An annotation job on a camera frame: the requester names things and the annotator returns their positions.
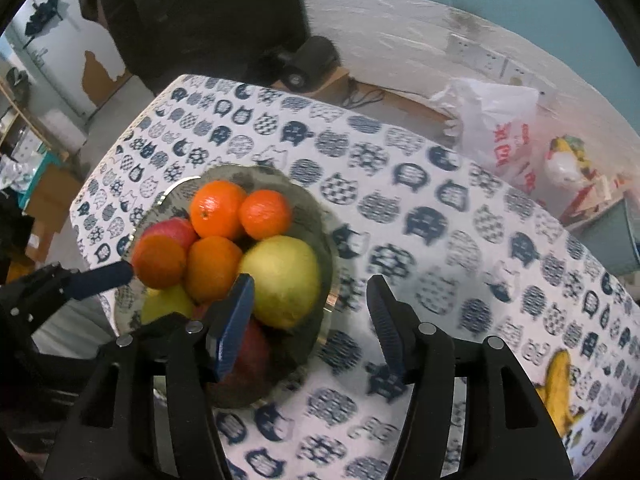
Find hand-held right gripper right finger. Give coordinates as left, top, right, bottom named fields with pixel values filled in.
left=366, top=275, right=573, bottom=480

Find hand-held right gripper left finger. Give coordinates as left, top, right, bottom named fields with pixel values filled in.
left=42, top=272, right=257, bottom=480

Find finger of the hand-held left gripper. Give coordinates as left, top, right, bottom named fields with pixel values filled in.
left=131, top=311, right=193, bottom=342
left=64, top=260, right=136, bottom=302

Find red apple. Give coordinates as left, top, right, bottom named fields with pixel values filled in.
left=192, top=302, right=273, bottom=392
left=141, top=217, right=198, bottom=252

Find orange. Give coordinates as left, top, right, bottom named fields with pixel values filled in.
left=184, top=236, right=244, bottom=303
left=131, top=234, right=188, bottom=290
left=238, top=188, right=293, bottom=241
left=190, top=180, right=248, bottom=241

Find clear glass plate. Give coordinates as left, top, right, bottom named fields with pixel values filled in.
left=112, top=162, right=341, bottom=411

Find brown cardboard box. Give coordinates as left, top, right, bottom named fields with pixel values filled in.
left=22, top=162, right=84, bottom=262

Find cat print tablecloth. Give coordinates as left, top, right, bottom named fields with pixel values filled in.
left=70, top=74, right=632, bottom=480

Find crumpled white plastic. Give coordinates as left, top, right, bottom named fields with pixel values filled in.
left=0, top=159, right=32, bottom=192

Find bunch of yellow bananas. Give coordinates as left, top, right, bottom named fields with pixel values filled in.
left=532, top=349, right=587, bottom=441

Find wooden shelf rack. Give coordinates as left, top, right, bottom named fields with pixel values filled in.
left=0, top=74, right=67, bottom=162

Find white door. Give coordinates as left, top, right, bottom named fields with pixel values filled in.
left=9, top=0, right=127, bottom=117

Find low wooden board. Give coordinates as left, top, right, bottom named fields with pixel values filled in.
left=272, top=67, right=451, bottom=127

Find white plastic bag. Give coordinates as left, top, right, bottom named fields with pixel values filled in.
left=430, top=77, right=542, bottom=187

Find colourful snack packet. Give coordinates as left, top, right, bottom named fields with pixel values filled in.
left=542, top=135, right=601, bottom=197

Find light wooden blocks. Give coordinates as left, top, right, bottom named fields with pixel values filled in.
left=560, top=175, right=632, bottom=227

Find dark umbrella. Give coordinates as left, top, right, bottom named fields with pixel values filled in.
left=25, top=0, right=69, bottom=37

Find large black furniture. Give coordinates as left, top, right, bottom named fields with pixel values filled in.
left=95, top=0, right=308, bottom=94

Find black cable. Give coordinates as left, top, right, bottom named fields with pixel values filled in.
left=346, top=76, right=384, bottom=107

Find white wall socket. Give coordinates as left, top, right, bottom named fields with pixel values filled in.
left=446, top=34, right=478, bottom=57
left=502, top=62, right=531, bottom=86
left=472, top=50, right=503, bottom=73

